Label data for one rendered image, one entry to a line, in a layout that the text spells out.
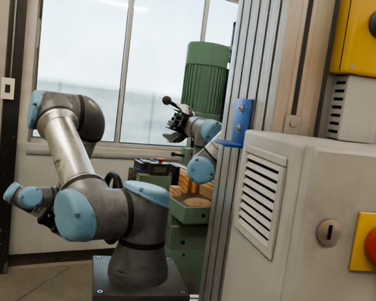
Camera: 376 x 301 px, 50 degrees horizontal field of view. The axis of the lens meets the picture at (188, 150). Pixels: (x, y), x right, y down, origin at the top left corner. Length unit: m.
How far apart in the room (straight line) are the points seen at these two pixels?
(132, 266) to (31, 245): 2.09
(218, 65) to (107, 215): 0.92
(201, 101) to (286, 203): 1.17
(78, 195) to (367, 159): 0.61
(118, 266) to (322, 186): 0.66
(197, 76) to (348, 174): 1.22
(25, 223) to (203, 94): 1.77
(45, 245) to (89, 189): 2.15
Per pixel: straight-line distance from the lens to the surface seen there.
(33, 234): 3.01
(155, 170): 1.58
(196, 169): 1.08
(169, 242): 1.54
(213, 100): 1.64
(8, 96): 2.70
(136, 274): 0.99
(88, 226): 0.89
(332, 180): 0.46
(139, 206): 0.94
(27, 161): 2.87
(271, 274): 0.52
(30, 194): 1.47
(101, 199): 0.91
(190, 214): 1.42
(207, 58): 1.63
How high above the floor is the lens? 1.26
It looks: 7 degrees down
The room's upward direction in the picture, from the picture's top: 7 degrees clockwise
